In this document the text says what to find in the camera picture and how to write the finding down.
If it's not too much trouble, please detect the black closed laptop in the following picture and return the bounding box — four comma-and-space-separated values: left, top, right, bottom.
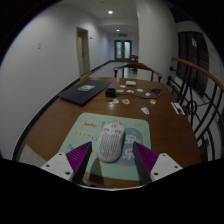
57, 78, 113, 107

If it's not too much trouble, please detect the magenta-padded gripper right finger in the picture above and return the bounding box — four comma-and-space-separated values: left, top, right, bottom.
132, 141, 183, 185

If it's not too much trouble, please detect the white paper sheet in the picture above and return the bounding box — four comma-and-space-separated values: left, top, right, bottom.
170, 101, 186, 117

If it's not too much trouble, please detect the black railing with wooden handrail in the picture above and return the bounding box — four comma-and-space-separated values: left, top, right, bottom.
166, 56, 224, 161

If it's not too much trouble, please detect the light green cartoon mouse pad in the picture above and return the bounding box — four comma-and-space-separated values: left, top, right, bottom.
58, 112, 152, 183

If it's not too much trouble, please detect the wooden armchair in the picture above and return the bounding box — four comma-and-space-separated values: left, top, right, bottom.
113, 61, 163, 83

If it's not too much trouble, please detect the dark framed window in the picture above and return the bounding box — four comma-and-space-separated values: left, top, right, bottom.
176, 31, 210, 98

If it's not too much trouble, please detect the black tangled cable bundle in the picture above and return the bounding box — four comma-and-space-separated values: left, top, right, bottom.
149, 87, 163, 96

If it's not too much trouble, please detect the white honeycomb computer mouse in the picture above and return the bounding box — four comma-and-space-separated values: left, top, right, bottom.
96, 121, 126, 164

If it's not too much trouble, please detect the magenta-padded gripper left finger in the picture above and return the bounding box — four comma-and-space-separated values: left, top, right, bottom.
40, 140, 93, 185

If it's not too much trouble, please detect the white side doorway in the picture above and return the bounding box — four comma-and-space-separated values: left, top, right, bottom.
75, 27, 92, 79

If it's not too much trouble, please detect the thin black cable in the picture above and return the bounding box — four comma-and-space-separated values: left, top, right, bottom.
115, 89, 184, 114

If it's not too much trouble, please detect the glass double door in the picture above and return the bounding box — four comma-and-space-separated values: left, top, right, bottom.
113, 39, 133, 63

